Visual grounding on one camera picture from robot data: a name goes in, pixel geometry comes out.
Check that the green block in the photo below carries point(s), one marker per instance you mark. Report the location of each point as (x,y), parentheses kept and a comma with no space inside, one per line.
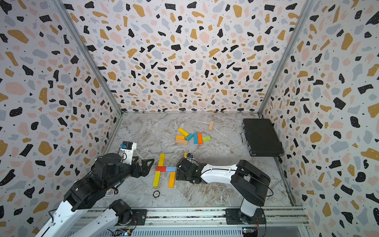
(207,138)

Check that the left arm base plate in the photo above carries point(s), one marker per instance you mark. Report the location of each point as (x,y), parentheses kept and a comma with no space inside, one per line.
(137,217)

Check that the black briefcase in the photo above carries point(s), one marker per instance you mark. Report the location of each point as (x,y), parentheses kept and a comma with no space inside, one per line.
(260,138)

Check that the circuit board with leds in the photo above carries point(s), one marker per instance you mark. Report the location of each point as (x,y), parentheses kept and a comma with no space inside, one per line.
(123,233)

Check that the red block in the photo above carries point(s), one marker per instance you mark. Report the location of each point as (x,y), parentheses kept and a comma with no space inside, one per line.
(161,168)

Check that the orange block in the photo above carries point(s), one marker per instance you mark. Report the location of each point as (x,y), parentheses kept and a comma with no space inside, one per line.
(199,138)

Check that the teal block tilted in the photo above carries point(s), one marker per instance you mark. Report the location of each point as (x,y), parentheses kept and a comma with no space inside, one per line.
(188,137)

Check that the tan wooden block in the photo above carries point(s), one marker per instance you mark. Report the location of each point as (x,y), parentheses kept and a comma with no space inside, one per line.
(180,141)

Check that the lime yellow block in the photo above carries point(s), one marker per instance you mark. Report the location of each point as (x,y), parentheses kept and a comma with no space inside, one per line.
(156,179)

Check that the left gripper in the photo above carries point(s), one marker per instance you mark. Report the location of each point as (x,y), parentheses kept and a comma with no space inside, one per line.
(138,173)

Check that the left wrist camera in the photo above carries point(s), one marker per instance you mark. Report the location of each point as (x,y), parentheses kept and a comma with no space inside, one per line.
(126,152)

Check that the tan block upper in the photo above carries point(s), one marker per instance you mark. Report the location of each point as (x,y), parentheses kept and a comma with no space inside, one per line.
(211,125)

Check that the light blue block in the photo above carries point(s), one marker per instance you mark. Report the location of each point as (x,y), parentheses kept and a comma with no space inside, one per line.
(170,169)

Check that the teal block upright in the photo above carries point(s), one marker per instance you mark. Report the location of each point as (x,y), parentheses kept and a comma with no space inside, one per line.
(195,138)

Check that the aluminium front rail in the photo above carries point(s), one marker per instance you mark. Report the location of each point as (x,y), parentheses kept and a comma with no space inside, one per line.
(177,217)

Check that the small card box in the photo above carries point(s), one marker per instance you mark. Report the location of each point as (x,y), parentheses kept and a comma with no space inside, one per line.
(110,192)

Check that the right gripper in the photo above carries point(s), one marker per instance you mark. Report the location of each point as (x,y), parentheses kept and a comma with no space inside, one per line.
(178,175)

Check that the orange-yellow small block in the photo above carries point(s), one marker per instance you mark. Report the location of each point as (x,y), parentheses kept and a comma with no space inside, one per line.
(180,137)

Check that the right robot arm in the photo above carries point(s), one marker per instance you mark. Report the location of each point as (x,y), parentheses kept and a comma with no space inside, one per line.
(248,180)

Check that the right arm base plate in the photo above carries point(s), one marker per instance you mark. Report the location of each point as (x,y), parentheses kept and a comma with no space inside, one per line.
(245,217)

